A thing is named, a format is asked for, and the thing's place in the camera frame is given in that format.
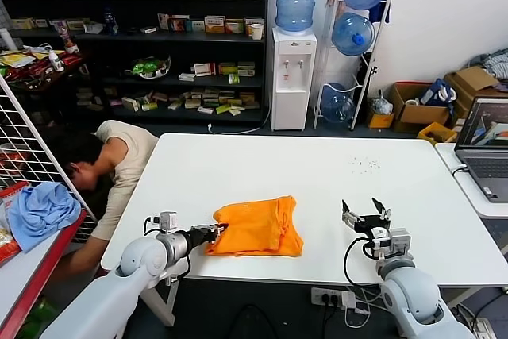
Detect yellow plastic crate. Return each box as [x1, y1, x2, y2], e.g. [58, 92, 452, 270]
[417, 121, 459, 146]

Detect orange t-shirt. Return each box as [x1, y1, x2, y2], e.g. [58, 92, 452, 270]
[204, 195, 305, 258]

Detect white wire grid panel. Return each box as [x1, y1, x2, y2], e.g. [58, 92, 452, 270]
[0, 75, 98, 223]

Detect dark cluttered desk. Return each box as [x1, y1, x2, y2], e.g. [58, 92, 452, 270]
[0, 48, 90, 94]

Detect blue bag white handles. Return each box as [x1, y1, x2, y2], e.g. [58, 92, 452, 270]
[418, 78, 460, 108]

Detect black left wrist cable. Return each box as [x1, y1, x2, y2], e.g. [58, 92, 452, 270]
[143, 215, 161, 237]

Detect white red medicine box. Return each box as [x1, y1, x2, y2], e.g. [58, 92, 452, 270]
[194, 62, 217, 78]

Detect yellow packet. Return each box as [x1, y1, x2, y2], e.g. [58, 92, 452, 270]
[0, 52, 37, 69]

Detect white metal jug rack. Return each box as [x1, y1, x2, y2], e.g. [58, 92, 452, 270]
[313, 0, 394, 132]

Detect crumpled clear plastic bag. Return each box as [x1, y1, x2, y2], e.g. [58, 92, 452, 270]
[370, 95, 395, 116]

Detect small yellow box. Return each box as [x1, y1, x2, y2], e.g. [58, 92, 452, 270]
[366, 110, 397, 130]

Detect dark blue bottle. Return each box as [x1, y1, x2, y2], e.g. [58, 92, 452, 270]
[103, 6, 120, 36]

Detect person in light sleeveless shirt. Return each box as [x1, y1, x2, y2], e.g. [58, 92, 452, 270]
[51, 119, 160, 288]

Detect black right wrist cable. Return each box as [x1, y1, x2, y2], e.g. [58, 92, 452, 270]
[342, 234, 379, 288]

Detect white power strip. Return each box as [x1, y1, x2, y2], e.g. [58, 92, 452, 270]
[310, 287, 346, 309]

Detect white table leg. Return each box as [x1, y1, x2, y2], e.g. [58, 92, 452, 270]
[140, 275, 176, 327]

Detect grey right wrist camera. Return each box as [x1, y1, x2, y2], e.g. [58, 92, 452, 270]
[371, 227, 413, 260]

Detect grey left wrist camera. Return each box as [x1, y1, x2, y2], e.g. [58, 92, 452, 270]
[152, 211, 179, 233]

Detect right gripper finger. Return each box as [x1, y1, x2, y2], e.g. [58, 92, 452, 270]
[371, 197, 393, 221]
[341, 198, 365, 229]

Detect white paper roll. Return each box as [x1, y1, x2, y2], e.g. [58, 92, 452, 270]
[0, 28, 16, 52]

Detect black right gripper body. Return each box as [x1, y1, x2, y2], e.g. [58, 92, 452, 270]
[352, 214, 390, 240]

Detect white bottle green label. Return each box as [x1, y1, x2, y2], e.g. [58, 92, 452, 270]
[48, 50, 66, 73]

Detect red snack packet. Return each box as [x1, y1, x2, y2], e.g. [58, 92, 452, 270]
[0, 186, 32, 265]

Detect white water dispenser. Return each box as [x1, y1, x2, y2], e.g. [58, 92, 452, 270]
[271, 27, 319, 133]

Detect white orange medicine box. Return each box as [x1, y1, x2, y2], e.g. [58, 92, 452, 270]
[169, 16, 191, 33]

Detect open cardboard box red rim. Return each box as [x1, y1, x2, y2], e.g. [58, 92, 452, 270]
[388, 81, 452, 134]

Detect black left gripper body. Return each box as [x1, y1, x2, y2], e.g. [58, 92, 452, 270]
[189, 224, 219, 245]

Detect large brown cardboard box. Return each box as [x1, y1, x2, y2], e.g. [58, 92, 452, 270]
[444, 65, 508, 118]

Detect silver bowl with green packets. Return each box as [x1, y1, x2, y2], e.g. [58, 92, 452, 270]
[125, 56, 173, 79]

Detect dark blue hanging cloth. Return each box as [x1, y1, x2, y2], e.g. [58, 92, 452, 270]
[370, 0, 394, 25]

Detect light blue cloth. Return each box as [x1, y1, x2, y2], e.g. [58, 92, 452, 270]
[8, 181, 83, 254]

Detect pile of grey clothes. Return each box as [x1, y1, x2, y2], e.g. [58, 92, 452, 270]
[465, 48, 508, 80]

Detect clear bottle pink label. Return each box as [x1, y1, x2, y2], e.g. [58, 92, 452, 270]
[58, 22, 78, 50]

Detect scattered small grey crumbs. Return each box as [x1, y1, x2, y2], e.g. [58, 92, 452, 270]
[348, 156, 383, 175]

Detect black shelf unit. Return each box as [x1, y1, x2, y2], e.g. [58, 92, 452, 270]
[0, 0, 271, 128]

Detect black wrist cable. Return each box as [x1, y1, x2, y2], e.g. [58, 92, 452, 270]
[342, 234, 379, 288]
[143, 215, 161, 237]

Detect black stand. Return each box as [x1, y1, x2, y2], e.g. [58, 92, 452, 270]
[358, 51, 379, 98]

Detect white floor cable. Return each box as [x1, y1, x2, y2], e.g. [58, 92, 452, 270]
[207, 107, 274, 134]

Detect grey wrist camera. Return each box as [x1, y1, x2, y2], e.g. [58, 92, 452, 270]
[371, 227, 413, 260]
[152, 211, 179, 233]

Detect red edged white cart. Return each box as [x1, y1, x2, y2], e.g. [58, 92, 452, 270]
[0, 183, 90, 339]

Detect grey laptop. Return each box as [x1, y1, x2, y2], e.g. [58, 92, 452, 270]
[454, 96, 508, 204]

